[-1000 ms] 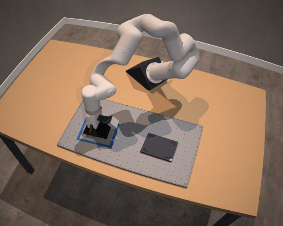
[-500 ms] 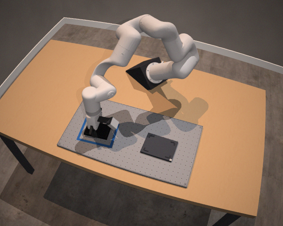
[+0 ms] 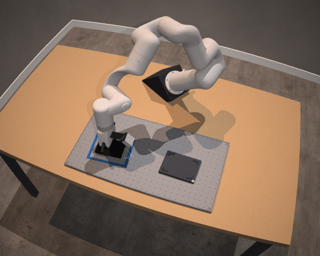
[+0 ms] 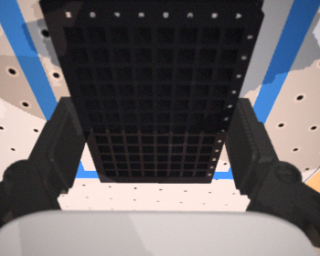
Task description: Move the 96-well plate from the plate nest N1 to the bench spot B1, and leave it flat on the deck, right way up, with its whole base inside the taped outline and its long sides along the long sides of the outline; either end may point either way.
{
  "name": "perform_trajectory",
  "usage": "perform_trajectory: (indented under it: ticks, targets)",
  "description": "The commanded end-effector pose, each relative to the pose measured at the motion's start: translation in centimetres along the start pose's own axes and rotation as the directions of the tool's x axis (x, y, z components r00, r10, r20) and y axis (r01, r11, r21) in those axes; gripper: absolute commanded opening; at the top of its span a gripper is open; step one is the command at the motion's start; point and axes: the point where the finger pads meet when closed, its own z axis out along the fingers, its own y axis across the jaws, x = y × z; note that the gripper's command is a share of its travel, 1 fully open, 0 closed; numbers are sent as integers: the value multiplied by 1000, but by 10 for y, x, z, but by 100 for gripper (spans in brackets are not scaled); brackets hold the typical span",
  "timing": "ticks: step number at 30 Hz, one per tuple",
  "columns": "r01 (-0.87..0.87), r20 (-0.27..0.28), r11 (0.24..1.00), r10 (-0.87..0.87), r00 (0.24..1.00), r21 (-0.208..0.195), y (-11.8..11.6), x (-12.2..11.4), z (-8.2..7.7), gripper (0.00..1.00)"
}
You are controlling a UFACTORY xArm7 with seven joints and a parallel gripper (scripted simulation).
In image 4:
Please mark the blue tape outline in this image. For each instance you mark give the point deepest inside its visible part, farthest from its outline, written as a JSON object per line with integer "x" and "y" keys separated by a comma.
{"x": 296, "y": 26}

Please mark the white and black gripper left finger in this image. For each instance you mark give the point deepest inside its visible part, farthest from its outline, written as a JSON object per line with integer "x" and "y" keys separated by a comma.
{"x": 29, "y": 185}

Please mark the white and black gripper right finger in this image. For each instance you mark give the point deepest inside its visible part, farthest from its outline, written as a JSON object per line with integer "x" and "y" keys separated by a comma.
{"x": 275, "y": 187}

